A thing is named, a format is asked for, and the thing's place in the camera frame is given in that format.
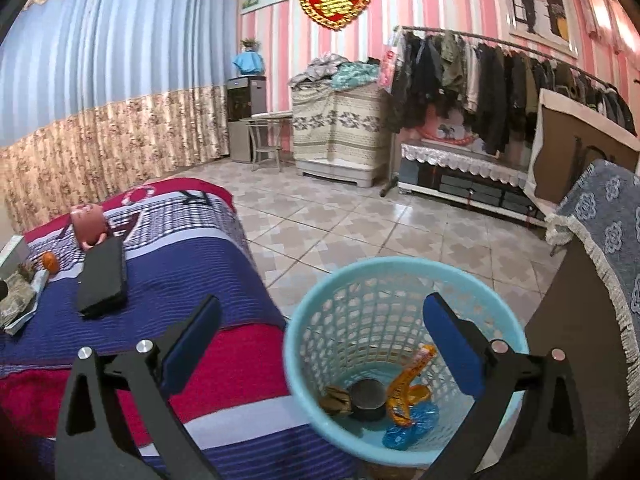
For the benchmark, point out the teal cardboard box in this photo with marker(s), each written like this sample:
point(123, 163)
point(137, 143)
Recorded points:
point(12, 257)

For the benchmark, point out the patterned cloth covered cabinet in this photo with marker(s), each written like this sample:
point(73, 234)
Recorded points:
point(340, 130)

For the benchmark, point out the grey clothes pile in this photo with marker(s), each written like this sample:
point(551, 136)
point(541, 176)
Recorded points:
point(317, 70)

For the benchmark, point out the dark wooden furniture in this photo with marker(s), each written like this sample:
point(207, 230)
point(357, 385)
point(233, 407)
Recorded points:
point(575, 320)

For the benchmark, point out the teal plaid cloth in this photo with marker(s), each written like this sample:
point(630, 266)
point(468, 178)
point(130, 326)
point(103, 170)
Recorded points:
point(355, 77)

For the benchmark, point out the pink mug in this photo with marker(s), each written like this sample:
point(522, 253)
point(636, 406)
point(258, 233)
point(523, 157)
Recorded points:
point(89, 225)

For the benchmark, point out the small glass side table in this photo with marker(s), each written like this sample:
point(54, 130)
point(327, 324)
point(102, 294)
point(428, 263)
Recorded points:
point(267, 116)

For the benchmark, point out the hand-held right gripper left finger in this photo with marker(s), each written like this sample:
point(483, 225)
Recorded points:
point(192, 347)

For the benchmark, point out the brown wrapper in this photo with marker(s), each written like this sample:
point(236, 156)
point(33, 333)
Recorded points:
point(336, 400)

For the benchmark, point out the small orange fruit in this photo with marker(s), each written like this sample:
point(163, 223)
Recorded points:
point(50, 263)

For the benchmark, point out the blue and floral curtain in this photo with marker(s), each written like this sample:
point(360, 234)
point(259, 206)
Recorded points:
point(110, 70)

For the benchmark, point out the orange snack wrapper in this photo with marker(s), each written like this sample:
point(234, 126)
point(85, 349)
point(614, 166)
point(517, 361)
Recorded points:
point(405, 390)

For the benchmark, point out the metal clothes rack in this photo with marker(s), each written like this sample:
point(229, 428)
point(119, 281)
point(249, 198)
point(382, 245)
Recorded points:
point(500, 39)

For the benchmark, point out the framed wall poster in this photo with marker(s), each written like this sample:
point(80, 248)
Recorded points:
point(540, 5)

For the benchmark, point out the row of dark hanging clothes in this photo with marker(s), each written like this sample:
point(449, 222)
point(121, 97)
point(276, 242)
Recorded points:
point(490, 90)

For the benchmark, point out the blue plastic bag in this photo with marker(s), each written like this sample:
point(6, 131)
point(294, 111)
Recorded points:
point(415, 425)

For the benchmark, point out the grey water dispenser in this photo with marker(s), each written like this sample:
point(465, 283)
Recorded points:
point(245, 125)

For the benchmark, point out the striped bed blanket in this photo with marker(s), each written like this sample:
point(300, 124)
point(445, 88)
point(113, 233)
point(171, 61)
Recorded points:
point(190, 280)

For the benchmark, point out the black zip case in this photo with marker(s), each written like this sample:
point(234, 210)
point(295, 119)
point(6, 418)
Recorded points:
point(102, 280)

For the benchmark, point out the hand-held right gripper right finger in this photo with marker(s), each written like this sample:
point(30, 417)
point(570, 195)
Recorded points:
point(452, 347)

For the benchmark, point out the pink hanging bag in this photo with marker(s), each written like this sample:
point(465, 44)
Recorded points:
point(391, 65)

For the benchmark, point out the white lace cloth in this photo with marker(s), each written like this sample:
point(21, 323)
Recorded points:
point(460, 160)

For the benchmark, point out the light blue plastic basket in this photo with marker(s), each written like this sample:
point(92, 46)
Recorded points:
point(320, 320)

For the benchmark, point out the cartoon print box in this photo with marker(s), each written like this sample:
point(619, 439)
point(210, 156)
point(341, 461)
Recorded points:
point(450, 135)

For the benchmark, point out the brown cardboard board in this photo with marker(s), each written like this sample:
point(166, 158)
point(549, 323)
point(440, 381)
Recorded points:
point(575, 155)

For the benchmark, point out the small potted plant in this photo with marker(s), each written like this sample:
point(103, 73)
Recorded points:
point(249, 44)

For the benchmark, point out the blue cloth cover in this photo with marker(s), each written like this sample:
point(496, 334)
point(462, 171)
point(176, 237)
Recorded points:
point(248, 62)

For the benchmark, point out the camouflage paper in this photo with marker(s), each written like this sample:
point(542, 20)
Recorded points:
point(17, 300)

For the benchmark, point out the blue fringed flower cloth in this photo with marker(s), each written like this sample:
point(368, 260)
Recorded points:
point(607, 230)

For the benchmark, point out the dark grey round pouch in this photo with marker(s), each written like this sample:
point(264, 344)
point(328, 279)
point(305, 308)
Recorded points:
point(367, 402)

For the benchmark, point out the low black cabinet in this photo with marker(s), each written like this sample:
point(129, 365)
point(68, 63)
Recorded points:
point(470, 192)

